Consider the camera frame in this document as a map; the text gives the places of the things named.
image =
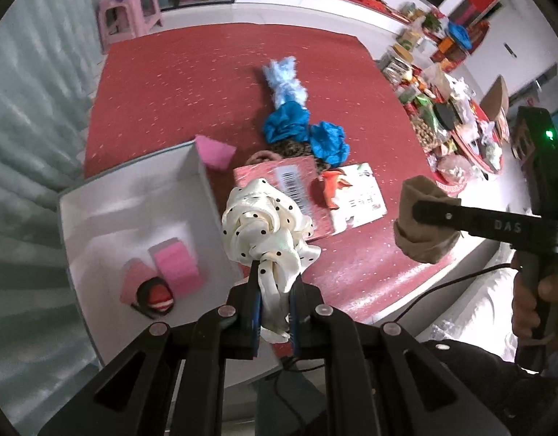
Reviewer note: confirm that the red speckled table cloth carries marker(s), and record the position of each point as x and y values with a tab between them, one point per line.
164	89

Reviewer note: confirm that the pink plastic stool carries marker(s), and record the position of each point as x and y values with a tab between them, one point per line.
121	20

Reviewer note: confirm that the leopard print cloth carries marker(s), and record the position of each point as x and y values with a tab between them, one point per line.
294	149

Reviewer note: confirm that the pink knitted sock roll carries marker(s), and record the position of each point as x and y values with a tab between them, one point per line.
144	291

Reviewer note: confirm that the grey pleated curtain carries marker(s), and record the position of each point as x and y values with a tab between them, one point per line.
50	62

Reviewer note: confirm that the white red printed carton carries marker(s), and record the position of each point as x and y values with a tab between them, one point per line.
353	196

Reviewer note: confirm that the light blue fluffy cloth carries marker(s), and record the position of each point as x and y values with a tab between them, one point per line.
281	77

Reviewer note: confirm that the pink knitted scrunchie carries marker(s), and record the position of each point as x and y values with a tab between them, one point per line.
263	156

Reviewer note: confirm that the person's right hand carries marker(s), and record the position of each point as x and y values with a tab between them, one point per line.
525	317

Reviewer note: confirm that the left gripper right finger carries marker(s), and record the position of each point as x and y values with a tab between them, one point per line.
301	307

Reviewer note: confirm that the pink foam sponge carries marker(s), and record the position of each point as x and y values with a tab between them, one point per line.
215	155
177	266

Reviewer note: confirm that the white open storage box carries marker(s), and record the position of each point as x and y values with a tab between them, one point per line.
128	212

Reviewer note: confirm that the white polka dot scarf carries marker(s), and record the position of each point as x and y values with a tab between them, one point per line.
263	224

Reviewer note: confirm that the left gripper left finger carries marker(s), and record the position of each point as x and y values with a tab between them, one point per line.
250	314

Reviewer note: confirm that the cluttered goods on shelf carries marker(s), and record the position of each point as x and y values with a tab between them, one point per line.
467	137

